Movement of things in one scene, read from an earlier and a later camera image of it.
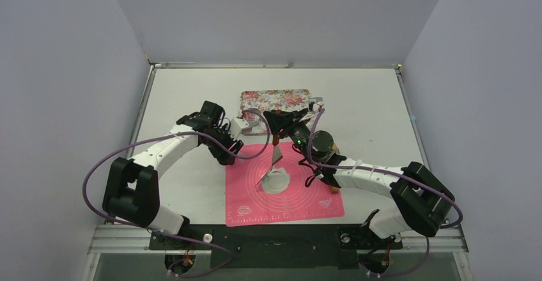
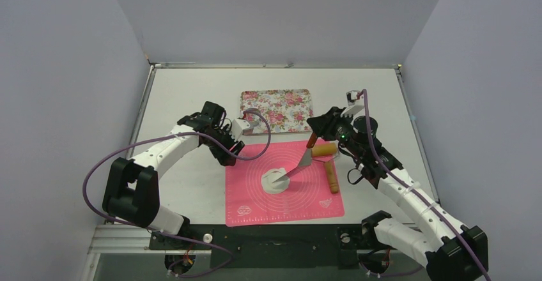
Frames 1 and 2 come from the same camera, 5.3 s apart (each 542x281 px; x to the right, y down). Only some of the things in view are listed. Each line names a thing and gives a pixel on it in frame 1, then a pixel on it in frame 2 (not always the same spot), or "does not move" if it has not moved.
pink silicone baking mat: (247, 203) does not move
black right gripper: (286, 122) -> (323, 122)
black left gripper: (234, 148) does not move
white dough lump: (276, 181) does not move
